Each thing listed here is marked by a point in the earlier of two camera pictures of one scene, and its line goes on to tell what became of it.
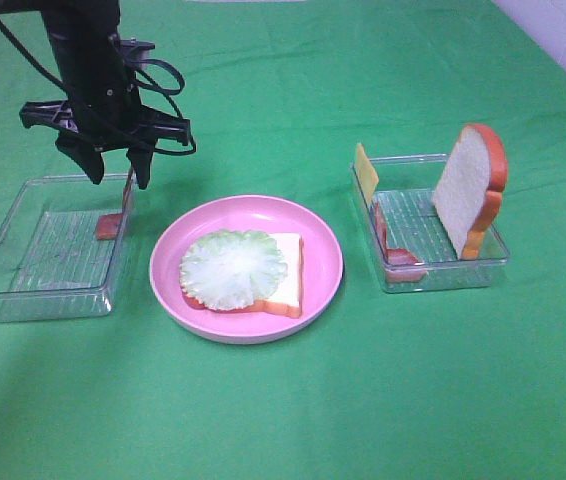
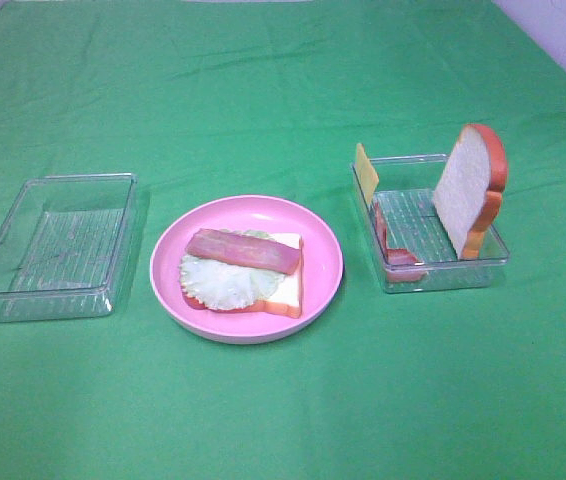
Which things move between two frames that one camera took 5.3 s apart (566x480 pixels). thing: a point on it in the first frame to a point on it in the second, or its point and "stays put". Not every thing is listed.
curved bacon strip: (399, 264) stays put
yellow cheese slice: (367, 174) stays put
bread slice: (468, 193) stays put
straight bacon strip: (108, 226) to (243, 249)
